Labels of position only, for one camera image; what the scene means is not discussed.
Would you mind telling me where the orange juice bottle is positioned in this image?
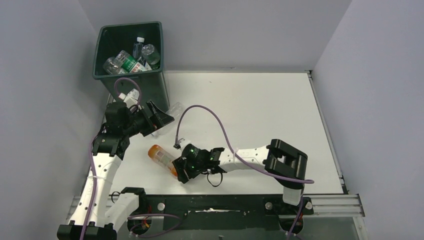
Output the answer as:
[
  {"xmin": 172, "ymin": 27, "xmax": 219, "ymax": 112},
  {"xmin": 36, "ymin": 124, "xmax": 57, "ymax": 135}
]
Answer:
[{"xmin": 148, "ymin": 144, "xmax": 178, "ymax": 178}]

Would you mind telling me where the purple cable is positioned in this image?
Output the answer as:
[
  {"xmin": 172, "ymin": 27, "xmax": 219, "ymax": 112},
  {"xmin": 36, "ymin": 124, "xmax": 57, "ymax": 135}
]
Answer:
[
  {"xmin": 173, "ymin": 104, "xmax": 315, "ymax": 240},
  {"xmin": 78, "ymin": 77, "xmax": 183, "ymax": 240}
]

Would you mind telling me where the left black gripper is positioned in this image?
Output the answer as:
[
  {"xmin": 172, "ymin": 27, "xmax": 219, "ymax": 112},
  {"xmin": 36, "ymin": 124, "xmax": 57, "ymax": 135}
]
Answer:
[{"xmin": 122, "ymin": 100, "xmax": 174, "ymax": 138}]

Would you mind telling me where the blue tinted water bottle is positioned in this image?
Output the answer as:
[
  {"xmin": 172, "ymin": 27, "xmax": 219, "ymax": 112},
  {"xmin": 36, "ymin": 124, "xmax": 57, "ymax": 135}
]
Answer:
[{"xmin": 132, "ymin": 36, "xmax": 145, "ymax": 60}]

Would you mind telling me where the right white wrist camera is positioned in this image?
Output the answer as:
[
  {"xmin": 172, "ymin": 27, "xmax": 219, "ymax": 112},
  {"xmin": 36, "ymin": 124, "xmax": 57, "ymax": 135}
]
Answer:
[{"xmin": 173, "ymin": 138, "xmax": 191, "ymax": 151}]

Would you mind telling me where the dark green label bottle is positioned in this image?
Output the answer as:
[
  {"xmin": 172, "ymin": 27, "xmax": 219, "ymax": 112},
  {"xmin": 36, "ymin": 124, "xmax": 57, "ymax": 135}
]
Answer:
[{"xmin": 141, "ymin": 44, "xmax": 161, "ymax": 70}]

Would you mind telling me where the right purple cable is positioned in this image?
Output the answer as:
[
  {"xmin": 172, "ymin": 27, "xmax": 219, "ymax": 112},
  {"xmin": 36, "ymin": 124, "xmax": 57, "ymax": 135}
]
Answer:
[{"xmin": 173, "ymin": 104, "xmax": 315, "ymax": 240}]

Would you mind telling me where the clear unlabelled plastic bottle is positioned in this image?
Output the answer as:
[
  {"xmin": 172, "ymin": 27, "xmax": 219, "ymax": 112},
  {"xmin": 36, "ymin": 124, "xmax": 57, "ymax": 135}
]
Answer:
[{"xmin": 151, "ymin": 102, "xmax": 186, "ymax": 138}]

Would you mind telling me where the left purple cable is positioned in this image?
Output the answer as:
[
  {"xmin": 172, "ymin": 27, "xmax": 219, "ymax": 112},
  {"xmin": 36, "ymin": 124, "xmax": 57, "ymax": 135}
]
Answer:
[{"xmin": 78, "ymin": 77, "xmax": 183, "ymax": 240}]

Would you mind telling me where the green label green cap bottle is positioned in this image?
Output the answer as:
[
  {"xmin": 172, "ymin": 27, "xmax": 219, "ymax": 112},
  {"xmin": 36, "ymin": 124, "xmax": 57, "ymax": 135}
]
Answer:
[{"xmin": 114, "ymin": 50, "xmax": 148, "ymax": 73}]

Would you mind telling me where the dark green plastic bin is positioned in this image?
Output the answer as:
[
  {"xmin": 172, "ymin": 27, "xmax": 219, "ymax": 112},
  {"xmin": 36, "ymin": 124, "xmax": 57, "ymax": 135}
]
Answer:
[{"xmin": 92, "ymin": 21, "xmax": 170, "ymax": 112}]

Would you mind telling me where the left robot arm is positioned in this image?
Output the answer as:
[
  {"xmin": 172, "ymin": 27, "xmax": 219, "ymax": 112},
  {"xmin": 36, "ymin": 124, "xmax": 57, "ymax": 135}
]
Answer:
[{"xmin": 56, "ymin": 100, "xmax": 175, "ymax": 240}]

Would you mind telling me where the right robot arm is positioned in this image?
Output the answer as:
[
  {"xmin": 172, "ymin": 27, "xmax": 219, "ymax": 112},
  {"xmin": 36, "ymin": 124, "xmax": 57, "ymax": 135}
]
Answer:
[{"xmin": 172, "ymin": 138, "xmax": 313, "ymax": 214}]

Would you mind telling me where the blue white label bottle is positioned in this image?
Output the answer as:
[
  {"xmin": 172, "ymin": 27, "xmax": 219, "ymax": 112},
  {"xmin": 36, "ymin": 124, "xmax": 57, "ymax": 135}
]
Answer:
[{"xmin": 102, "ymin": 57, "xmax": 126, "ymax": 75}]

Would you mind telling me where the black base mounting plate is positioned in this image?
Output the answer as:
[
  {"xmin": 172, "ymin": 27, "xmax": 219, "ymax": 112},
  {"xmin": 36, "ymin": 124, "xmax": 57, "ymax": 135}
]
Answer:
[{"xmin": 128, "ymin": 194, "xmax": 314, "ymax": 235}]

